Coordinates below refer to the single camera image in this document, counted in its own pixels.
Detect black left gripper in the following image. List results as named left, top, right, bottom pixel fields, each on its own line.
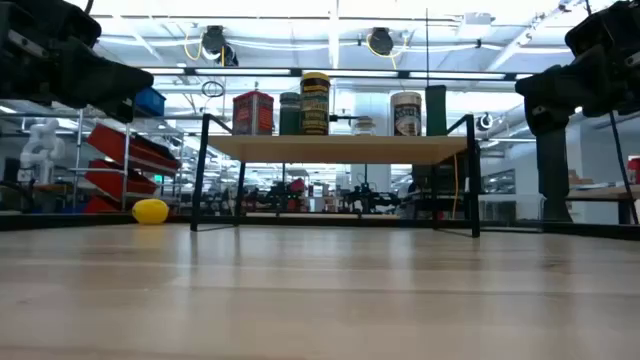
left=0, top=0, right=154, bottom=124

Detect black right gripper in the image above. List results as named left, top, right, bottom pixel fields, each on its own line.
left=514, top=0, right=640, bottom=137

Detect red lid spice tin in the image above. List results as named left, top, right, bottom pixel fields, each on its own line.
left=231, top=89, right=276, bottom=137

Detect green lid spice jar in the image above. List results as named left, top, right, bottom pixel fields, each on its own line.
left=278, top=91, right=303, bottom=137

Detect small glass spice jar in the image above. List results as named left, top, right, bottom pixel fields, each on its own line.
left=351, top=115, right=377, bottom=137

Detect yellow lid seasoning jar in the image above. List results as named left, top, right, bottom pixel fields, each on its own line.
left=299, top=71, right=332, bottom=137

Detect wooden shelf black metal legs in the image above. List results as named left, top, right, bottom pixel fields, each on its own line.
left=189, top=113, right=482, bottom=239

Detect blue storage bin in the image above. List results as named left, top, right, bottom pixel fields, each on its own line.
left=133, top=87, right=167, bottom=118

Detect red storage bin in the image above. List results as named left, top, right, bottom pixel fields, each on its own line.
left=87, top=123, right=182, bottom=177
left=83, top=158, right=160, bottom=202
left=83, top=195, right=123, bottom=215

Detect metal storage rack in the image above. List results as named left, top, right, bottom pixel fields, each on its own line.
left=69, top=102, right=186, bottom=215

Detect dark pillar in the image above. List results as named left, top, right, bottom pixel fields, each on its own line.
left=536, top=127, right=575, bottom=224

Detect wooden workbench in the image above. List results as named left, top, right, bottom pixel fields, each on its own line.
left=566, top=183, right=640, bottom=225

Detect clear plastic container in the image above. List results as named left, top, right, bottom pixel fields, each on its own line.
left=478, top=193, right=546, bottom=227

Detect yellow lemon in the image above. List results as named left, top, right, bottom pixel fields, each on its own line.
left=131, top=197, right=171, bottom=226

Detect black ceiling cable reel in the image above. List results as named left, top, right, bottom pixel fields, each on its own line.
left=366, top=26, right=397, bottom=57
left=201, top=24, right=240, bottom=68

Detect black metal table frame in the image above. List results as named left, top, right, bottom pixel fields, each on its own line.
left=0, top=211, right=640, bottom=242

